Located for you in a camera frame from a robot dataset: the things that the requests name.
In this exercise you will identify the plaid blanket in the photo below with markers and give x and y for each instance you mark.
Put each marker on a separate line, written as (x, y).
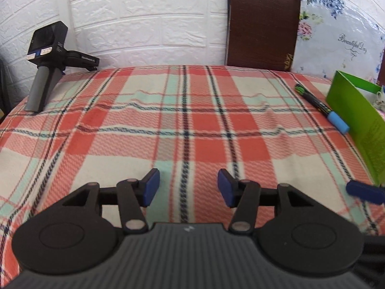
(168, 126)

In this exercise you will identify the floral white plastic bag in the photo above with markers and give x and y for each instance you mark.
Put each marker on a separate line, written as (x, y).
(334, 36)

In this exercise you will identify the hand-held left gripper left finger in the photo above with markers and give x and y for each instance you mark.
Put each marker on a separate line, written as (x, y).
(150, 186)

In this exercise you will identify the brown headboard panel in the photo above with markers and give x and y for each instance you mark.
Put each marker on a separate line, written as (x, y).
(261, 21)

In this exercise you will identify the black marker with blue cap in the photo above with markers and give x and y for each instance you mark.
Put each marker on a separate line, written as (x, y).
(318, 104)

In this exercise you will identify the green box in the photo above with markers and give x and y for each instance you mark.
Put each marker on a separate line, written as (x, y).
(358, 117)

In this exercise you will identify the dark bag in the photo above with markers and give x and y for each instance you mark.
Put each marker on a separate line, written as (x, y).
(3, 87)

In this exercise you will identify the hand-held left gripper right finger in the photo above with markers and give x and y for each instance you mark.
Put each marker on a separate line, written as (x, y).
(226, 188)

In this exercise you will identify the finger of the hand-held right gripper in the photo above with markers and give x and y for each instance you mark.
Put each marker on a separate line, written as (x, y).
(359, 189)

